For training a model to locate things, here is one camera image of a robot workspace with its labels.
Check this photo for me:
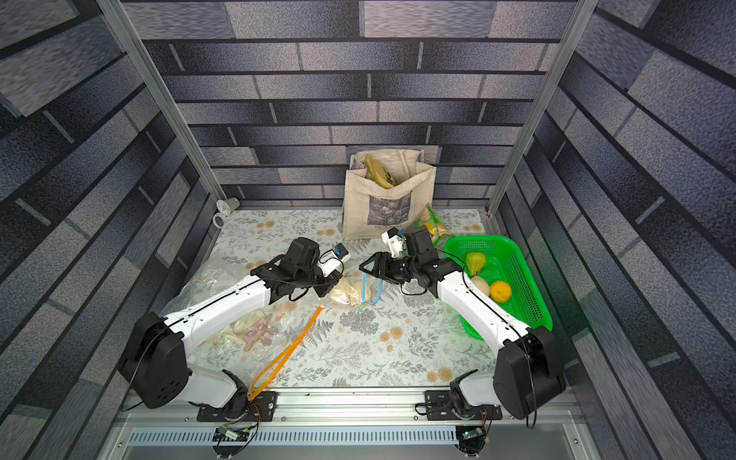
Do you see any clear bag of buns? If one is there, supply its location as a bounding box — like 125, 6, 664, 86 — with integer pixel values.
326, 271, 383, 312

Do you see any green fruit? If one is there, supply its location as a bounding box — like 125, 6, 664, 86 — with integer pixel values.
466, 251, 487, 277

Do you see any yellow pear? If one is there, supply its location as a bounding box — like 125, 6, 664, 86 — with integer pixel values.
489, 281, 513, 304

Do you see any clear orange zip-top bag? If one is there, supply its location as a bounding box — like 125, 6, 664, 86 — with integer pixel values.
156, 255, 323, 402

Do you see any beige round fruit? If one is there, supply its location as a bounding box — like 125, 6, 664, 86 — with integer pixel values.
471, 276, 491, 297

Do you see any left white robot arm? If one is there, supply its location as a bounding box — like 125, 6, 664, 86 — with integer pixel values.
118, 237, 350, 420

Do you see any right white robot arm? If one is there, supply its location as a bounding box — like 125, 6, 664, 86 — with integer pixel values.
360, 228, 567, 420

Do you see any green chips bag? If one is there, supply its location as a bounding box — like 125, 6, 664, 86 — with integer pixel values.
413, 204, 453, 246

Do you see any beige canvas tote bag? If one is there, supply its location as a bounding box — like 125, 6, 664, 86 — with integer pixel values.
342, 149, 437, 240

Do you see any giraffe yellow toy package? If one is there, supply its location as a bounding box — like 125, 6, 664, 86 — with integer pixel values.
213, 312, 279, 352

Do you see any yellow snack packet in tote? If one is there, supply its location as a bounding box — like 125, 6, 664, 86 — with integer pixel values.
363, 153, 397, 190

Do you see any green plastic basket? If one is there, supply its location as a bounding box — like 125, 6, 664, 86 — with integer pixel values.
444, 235, 553, 332

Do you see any white cup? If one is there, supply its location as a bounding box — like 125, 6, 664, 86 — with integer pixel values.
213, 197, 241, 229

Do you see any right circuit board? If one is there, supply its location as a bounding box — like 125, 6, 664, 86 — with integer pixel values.
456, 425, 487, 456

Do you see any circuit board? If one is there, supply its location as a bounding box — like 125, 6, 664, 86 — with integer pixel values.
456, 425, 487, 456
212, 425, 258, 447

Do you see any left circuit board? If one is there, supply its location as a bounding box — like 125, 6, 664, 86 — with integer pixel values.
212, 425, 258, 447

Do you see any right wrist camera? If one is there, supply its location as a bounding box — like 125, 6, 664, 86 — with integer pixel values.
381, 227, 404, 259

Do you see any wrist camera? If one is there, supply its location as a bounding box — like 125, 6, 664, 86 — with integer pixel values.
318, 243, 351, 278
381, 227, 404, 259

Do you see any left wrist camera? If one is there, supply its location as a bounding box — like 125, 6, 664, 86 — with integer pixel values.
318, 243, 351, 278

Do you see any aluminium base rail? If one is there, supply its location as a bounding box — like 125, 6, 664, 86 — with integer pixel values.
101, 387, 583, 459

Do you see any right aluminium frame post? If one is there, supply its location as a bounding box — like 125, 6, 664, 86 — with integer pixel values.
485, 0, 599, 218

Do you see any aluminium frame post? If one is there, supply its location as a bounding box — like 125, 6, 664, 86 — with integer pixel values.
485, 0, 599, 218
96, 0, 226, 200

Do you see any left aluminium frame post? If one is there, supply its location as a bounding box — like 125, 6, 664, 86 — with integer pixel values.
96, 0, 226, 200

